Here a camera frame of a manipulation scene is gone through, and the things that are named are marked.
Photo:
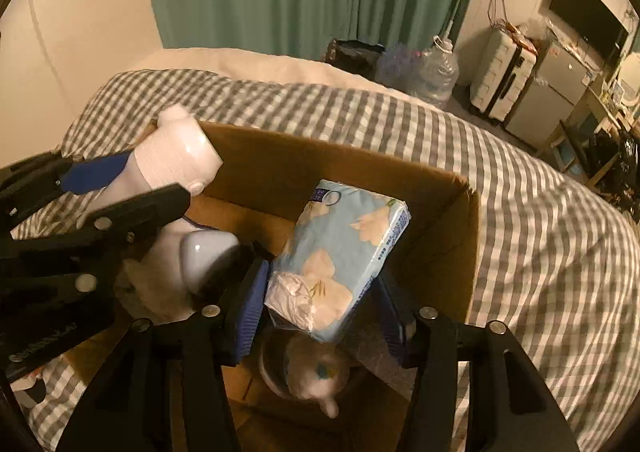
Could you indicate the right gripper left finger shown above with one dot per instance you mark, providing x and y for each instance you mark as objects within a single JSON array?
[{"x": 161, "y": 388}]

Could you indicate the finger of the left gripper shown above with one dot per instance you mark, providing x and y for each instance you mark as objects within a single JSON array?
[
  {"x": 126, "y": 228},
  {"x": 31, "y": 184}
]

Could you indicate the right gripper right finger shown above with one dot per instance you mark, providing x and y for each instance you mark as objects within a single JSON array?
[{"x": 510, "y": 408}]

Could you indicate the white earbuds case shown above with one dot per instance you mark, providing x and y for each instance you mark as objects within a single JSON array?
[{"x": 204, "y": 252}]

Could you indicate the white lint remover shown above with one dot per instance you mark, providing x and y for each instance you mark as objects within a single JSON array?
[{"x": 178, "y": 151}]

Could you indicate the blue tissue pack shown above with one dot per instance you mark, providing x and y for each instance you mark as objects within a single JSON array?
[{"x": 339, "y": 245}]

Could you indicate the white crumpled cloth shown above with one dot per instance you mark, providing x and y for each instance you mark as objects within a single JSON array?
[{"x": 152, "y": 286}]

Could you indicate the grey checkered bedspread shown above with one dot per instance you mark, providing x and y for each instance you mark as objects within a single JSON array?
[{"x": 557, "y": 264}]

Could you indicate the brown cardboard box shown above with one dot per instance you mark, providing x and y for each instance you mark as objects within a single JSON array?
[{"x": 263, "y": 223}]

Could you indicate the silver mini fridge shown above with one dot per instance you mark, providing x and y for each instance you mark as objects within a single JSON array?
[{"x": 549, "y": 96}]

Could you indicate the white suitcase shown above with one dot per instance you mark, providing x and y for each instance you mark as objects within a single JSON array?
[{"x": 507, "y": 63}]

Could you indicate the clear water bottle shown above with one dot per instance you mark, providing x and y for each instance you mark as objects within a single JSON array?
[{"x": 434, "y": 75}]

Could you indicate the black wall television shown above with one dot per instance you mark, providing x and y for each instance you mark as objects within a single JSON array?
[{"x": 593, "y": 21}]

